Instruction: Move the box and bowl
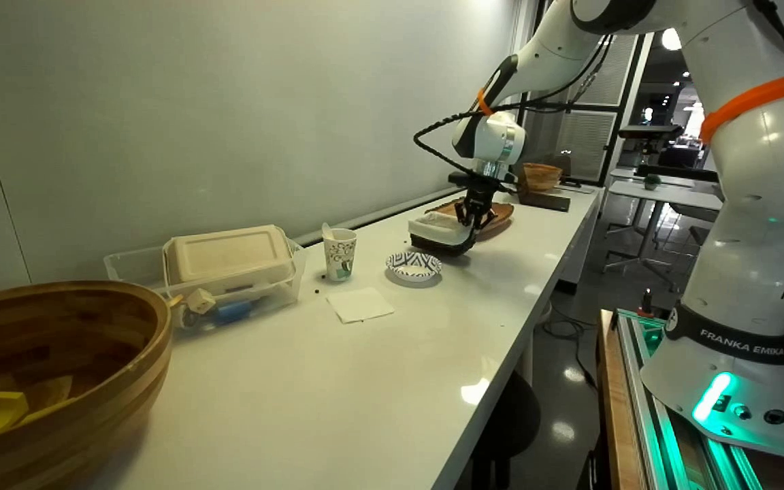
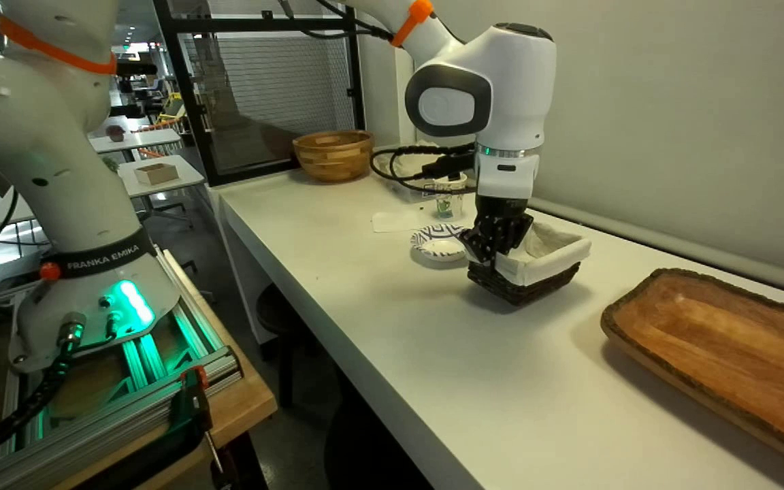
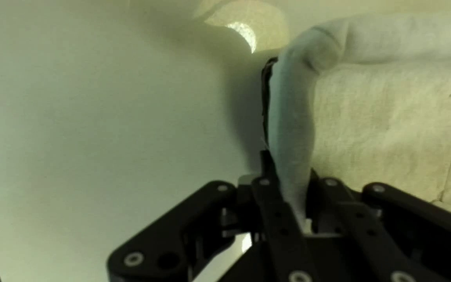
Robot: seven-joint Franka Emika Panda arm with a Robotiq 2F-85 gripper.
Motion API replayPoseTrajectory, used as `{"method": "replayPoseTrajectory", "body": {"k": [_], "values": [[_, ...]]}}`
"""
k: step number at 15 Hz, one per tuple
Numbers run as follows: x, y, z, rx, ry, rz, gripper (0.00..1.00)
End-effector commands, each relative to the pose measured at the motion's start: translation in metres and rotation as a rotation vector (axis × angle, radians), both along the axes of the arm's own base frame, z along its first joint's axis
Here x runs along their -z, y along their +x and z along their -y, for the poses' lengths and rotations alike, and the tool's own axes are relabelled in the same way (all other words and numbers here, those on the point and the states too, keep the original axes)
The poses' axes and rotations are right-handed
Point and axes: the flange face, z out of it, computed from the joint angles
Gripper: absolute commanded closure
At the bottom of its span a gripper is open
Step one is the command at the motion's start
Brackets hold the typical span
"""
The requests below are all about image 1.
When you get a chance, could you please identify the wooden base board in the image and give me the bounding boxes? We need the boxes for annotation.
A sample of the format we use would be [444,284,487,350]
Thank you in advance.
[596,309,650,490]

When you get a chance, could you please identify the large wooden bowl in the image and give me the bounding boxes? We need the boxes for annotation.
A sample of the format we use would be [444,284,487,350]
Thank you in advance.
[0,279,177,490]

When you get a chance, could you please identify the white square napkin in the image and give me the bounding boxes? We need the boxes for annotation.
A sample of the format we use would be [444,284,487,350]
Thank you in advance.
[324,286,399,326]

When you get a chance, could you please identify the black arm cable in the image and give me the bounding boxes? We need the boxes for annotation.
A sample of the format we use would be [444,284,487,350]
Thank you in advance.
[412,35,616,185]

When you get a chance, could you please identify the small wooden background box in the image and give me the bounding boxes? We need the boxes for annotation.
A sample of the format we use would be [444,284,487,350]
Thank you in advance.
[514,160,567,200]

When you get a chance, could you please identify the white background table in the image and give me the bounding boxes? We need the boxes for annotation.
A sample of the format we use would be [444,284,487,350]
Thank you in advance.
[608,175,728,219]

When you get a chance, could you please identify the black metal window frame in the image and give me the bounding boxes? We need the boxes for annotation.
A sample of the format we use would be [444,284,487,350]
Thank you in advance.
[509,32,659,190]

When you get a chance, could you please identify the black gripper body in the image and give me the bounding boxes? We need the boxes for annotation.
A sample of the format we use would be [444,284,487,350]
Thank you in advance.
[449,173,503,213]

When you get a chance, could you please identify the rectangular wooden tray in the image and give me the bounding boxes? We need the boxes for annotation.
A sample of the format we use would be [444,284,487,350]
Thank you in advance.
[427,197,517,245]

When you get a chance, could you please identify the dark box with white liner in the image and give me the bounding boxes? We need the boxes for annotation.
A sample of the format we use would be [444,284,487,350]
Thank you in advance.
[407,209,482,262]

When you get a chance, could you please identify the small patterned round dish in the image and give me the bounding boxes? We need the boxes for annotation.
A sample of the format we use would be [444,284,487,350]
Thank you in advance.
[384,252,446,292]

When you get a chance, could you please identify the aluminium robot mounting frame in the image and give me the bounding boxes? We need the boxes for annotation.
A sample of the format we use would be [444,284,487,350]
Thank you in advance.
[616,309,784,490]

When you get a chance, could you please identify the clear plastic container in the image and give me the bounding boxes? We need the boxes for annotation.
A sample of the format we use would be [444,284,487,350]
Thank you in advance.
[105,237,310,333]

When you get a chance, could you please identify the small clear glass cup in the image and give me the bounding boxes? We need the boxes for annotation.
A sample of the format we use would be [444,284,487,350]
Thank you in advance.
[320,223,359,286]

